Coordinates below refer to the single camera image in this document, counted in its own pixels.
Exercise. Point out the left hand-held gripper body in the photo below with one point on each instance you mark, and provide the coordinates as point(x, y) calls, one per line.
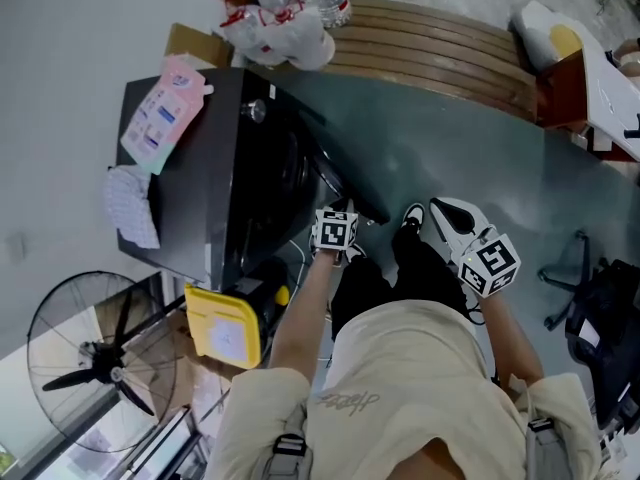
point(334, 233)

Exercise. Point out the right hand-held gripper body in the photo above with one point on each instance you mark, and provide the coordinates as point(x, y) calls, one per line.
point(490, 265)

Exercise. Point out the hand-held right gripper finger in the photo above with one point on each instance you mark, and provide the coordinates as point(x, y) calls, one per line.
point(477, 218)
point(445, 233)

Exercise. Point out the black washing machine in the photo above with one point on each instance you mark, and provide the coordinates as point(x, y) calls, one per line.
point(200, 168)

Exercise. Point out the person's left forearm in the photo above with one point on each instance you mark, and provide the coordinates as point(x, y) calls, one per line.
point(300, 308)

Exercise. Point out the person's right forearm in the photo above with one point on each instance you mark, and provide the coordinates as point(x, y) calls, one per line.
point(510, 338)

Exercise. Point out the brown cardboard box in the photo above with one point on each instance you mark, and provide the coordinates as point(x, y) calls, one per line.
point(200, 378)

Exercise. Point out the person's left white black shoe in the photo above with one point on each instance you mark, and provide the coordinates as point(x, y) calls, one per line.
point(356, 253)

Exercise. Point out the person's white black shoe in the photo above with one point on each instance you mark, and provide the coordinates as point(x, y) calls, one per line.
point(356, 253)
point(414, 214)

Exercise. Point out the person's right white black shoe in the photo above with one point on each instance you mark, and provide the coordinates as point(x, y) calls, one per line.
point(414, 214)

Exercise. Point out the person's black trousers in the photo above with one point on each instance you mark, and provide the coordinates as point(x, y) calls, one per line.
point(415, 278)

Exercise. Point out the black office chair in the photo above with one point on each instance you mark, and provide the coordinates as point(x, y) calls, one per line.
point(610, 318)

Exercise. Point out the yellow lidded black bin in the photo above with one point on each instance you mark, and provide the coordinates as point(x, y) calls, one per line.
point(225, 328)

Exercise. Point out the red-brown wooden cabinet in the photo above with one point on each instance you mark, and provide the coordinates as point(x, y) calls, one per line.
point(560, 93)

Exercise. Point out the person's beige t-shirt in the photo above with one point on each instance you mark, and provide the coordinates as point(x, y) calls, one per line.
point(400, 393)

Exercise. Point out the white table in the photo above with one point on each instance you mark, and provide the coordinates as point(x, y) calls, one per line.
point(610, 93)

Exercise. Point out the curved wooden slatted bench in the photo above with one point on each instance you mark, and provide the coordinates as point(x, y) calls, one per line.
point(425, 43)

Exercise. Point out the white-bagged water jug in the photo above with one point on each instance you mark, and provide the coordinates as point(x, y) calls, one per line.
point(305, 43)

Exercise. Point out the egg-shaped pillow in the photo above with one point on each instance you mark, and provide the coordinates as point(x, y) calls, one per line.
point(535, 33)

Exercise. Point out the white checked cloth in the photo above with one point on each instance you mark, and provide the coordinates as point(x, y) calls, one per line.
point(130, 208)

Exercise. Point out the pink detergent pouch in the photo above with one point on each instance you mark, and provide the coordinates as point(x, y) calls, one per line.
point(160, 113)

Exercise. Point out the brown cardboard panel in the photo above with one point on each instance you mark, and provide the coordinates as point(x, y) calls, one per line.
point(195, 43)

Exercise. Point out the large black floor fan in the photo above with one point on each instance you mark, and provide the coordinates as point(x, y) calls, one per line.
point(107, 368)

